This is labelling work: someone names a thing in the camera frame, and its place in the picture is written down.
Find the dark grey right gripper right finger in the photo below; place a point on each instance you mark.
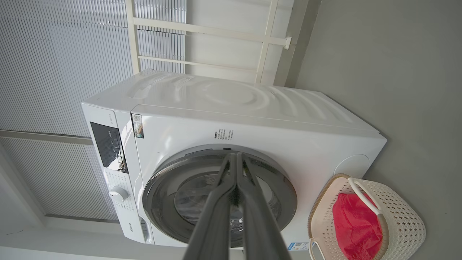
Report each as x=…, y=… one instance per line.
x=260, y=227

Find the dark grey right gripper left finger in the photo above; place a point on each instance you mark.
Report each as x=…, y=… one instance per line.
x=213, y=224

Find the round black glass washer door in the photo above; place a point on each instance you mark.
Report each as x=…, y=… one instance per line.
x=169, y=202

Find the red garment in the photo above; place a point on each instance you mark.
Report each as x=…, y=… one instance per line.
x=355, y=227

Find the white front-load washing machine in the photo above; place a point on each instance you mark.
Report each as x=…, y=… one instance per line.
x=252, y=119

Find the cream perforated laundry basket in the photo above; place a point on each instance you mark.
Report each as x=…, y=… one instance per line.
x=400, y=220

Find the blue QR energy label sticker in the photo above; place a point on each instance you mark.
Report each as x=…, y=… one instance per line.
x=297, y=246

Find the printed black text label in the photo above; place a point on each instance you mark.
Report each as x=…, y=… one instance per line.
x=223, y=134

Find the white washer control knob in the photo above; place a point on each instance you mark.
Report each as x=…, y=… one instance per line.
x=118, y=194

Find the round white filter cover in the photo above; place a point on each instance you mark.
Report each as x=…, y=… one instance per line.
x=352, y=165

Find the small dark corner sticker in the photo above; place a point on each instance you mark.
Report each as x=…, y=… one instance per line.
x=137, y=126

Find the black washer control display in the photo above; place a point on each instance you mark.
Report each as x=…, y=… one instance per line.
x=108, y=148

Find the white metal frame rack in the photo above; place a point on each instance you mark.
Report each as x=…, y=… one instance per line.
x=265, y=39

